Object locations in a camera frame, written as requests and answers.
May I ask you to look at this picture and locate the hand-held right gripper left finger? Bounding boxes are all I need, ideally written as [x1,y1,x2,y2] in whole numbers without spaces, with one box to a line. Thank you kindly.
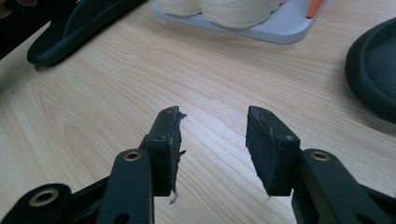
[141,105,188,204]

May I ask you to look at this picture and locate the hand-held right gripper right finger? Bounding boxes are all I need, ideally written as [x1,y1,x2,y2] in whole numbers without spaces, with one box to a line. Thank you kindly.
[245,105,302,198]

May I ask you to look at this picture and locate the white shoe rack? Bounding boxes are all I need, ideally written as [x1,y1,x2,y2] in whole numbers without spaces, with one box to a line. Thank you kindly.
[151,0,330,45]

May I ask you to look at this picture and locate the black flip-flop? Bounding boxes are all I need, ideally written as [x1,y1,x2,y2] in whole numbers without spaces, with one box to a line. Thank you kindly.
[26,0,148,67]
[345,17,396,125]

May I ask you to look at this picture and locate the cream clog shoe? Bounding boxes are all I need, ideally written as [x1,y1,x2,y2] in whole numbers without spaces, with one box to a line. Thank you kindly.
[154,0,204,17]
[199,0,289,30]

